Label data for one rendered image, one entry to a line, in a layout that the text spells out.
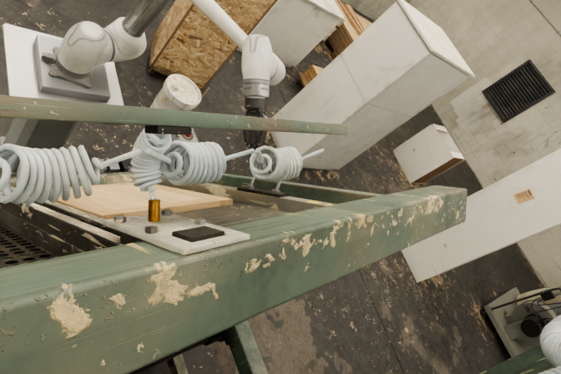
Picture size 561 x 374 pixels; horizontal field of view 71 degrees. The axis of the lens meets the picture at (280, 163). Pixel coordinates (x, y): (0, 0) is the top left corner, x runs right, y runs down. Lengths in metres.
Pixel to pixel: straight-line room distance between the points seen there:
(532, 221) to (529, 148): 4.63
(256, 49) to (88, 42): 0.85
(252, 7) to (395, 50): 1.18
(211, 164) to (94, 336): 0.28
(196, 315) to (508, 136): 8.75
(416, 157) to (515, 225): 2.10
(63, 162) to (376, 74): 3.10
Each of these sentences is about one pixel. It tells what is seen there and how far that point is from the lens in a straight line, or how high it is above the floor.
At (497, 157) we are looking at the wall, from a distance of 9.07.
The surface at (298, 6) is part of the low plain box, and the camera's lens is 4.62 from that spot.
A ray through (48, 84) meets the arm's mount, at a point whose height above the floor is 0.79.
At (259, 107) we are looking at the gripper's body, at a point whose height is 1.56.
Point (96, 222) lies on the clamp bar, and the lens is 0.77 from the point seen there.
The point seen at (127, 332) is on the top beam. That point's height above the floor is 1.88.
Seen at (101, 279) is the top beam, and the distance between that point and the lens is 0.40.
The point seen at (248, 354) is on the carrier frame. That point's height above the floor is 0.79.
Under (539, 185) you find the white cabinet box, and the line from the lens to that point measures 4.42.
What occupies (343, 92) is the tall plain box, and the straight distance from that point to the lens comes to 3.59.
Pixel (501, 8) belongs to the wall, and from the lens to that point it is 9.75.
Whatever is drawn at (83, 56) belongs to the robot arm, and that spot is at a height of 0.98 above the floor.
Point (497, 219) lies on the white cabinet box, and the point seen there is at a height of 1.10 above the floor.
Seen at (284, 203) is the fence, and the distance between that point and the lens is 1.24.
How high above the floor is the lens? 2.27
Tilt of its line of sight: 35 degrees down
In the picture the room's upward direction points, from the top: 51 degrees clockwise
